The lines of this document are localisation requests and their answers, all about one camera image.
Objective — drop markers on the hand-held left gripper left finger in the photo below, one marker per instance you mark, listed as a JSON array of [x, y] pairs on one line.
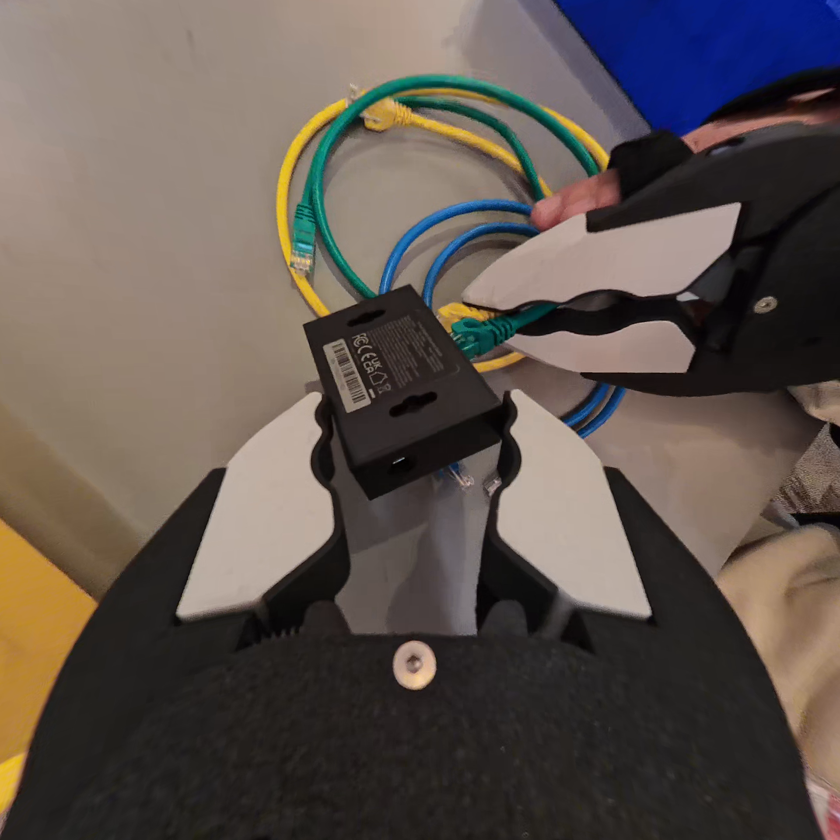
[[262, 525]]

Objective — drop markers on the yellow plastic bin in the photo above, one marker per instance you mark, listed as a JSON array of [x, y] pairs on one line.
[[33, 623]]

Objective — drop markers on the person's right forearm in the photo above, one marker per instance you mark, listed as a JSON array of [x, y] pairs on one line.
[[817, 400]]

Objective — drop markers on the blue plastic bin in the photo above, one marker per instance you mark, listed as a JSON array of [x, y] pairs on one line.
[[709, 52]]

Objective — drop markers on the person's right hand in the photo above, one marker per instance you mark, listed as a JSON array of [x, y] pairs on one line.
[[577, 197]]

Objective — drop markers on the black network switch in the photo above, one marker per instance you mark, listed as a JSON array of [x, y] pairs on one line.
[[407, 394]]

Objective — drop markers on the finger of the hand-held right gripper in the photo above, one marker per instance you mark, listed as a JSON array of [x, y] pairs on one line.
[[623, 256], [623, 348]]

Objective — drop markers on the person's leg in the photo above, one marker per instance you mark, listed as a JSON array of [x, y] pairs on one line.
[[787, 623]]

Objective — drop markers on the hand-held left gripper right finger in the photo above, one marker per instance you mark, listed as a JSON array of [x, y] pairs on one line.
[[571, 525]]

